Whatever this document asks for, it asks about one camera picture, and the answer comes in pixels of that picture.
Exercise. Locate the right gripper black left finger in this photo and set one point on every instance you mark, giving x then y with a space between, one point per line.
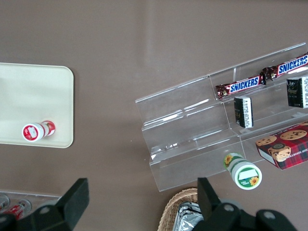
72 207

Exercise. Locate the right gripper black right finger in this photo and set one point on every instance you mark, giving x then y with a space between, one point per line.
209 204

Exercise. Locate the light wicker basket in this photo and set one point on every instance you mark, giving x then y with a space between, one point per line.
170 211

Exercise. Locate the beige plastic tray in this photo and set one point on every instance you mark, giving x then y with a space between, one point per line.
36 96

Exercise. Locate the silver foil container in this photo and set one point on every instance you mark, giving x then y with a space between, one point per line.
188 217

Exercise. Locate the clear acrylic bottle rack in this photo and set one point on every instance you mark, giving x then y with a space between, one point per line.
45 198

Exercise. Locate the green white yogurt bottle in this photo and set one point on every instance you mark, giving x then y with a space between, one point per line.
246 176

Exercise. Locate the red cola bottle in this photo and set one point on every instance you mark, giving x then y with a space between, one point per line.
16 209

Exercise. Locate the clear acrylic stepped display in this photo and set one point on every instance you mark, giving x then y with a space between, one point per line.
187 134

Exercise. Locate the red white yogurt cup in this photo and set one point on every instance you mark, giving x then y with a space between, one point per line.
31 132

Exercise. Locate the red plaid cookie box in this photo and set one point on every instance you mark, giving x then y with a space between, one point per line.
288 146

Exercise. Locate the small black box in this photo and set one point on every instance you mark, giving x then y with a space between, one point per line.
243 111
297 92

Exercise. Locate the Snickers chocolate bar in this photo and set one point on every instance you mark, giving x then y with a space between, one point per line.
288 67
243 85

